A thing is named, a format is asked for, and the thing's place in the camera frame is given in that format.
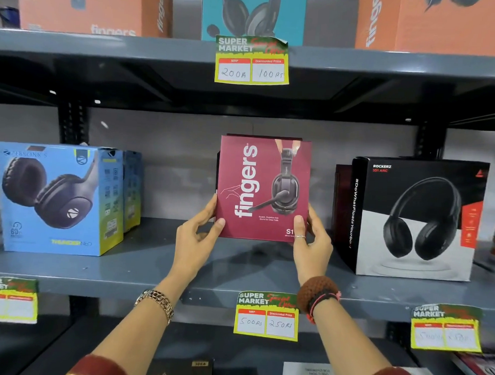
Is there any person's right hand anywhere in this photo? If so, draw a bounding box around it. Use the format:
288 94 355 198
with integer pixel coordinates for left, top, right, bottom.
290 203 336 288

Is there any person's left hand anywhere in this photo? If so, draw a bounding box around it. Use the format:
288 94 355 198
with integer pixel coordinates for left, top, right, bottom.
165 191 227 290

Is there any grey metal shelf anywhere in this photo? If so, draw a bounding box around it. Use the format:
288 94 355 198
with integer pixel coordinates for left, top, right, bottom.
0 27 495 375

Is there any blue headphone box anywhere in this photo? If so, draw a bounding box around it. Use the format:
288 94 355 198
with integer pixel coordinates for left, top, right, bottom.
119 149 145 235
0 141 129 258

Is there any black and white headphone box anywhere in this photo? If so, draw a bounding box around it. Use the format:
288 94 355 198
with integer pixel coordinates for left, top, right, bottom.
346 155 491 283

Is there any person's left forearm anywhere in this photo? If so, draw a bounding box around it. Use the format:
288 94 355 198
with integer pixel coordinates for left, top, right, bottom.
91 270 188 375

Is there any person's right forearm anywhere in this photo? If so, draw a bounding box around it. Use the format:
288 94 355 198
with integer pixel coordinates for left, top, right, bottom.
309 296 395 375

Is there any person's left yellow sleeve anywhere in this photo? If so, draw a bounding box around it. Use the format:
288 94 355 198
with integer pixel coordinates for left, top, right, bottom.
62 352 133 375

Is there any brown knitted scrunchie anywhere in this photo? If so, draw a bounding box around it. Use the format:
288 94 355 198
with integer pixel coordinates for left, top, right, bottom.
296 275 341 315

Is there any red black wrist band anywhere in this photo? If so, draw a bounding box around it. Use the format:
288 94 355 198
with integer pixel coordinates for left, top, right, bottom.
305 289 342 326

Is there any yellow green price tag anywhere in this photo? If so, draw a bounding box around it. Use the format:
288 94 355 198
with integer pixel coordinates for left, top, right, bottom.
0 277 40 325
233 290 301 342
213 33 292 87
409 303 485 354

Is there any flat black box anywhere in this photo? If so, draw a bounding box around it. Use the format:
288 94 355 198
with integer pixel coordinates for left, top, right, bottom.
144 355 214 375

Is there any dark blue mesh holder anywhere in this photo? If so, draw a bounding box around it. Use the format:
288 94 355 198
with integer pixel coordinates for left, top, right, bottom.
0 5 22 30

